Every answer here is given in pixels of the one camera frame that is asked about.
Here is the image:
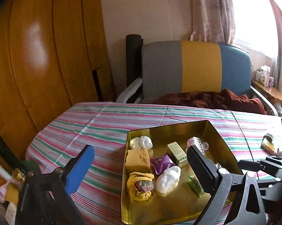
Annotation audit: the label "striped pink green bedsheet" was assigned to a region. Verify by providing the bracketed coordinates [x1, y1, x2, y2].
[25, 102, 282, 224]

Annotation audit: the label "white plastic bag ball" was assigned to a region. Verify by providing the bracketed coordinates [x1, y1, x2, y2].
[155, 166, 181, 194]

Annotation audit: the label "green white carton box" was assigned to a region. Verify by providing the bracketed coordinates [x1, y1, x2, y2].
[167, 142, 188, 168]

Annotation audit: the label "dark red blanket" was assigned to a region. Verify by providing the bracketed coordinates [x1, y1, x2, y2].
[153, 89, 267, 115]

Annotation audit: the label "cracker packet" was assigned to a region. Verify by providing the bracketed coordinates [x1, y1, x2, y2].
[188, 175, 205, 198]

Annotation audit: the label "pink floral curtain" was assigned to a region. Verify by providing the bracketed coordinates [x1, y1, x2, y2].
[190, 0, 235, 45]

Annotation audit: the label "yellow sponge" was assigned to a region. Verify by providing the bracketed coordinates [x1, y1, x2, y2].
[125, 149, 151, 173]

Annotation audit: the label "purple snack wrapper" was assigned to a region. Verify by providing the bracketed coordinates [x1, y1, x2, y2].
[150, 154, 175, 175]

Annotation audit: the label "black rolled mat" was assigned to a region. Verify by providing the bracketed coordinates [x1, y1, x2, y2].
[126, 34, 144, 86]

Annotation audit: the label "grey yellow blue chair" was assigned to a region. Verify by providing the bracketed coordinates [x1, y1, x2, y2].
[117, 41, 278, 116]

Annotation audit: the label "small white plastic bag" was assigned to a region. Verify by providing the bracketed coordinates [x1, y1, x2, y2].
[129, 136, 153, 150]

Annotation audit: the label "white boxes on desk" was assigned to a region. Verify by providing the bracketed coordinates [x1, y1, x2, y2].
[255, 65, 274, 87]

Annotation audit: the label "wooden wardrobe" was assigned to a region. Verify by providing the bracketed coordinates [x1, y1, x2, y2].
[0, 0, 115, 159]

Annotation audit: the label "gold metal tray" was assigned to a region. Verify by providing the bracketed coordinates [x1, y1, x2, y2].
[121, 120, 242, 224]

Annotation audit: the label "yellow sock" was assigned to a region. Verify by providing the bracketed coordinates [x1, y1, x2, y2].
[126, 172, 155, 201]

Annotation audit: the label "yellow snack packet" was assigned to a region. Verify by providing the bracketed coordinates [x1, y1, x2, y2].
[261, 133, 277, 155]

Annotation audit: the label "wooden desk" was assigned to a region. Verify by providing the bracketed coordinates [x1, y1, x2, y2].
[252, 80, 282, 104]

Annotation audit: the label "pink hair roller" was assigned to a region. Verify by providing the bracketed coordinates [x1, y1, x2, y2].
[187, 137, 209, 155]

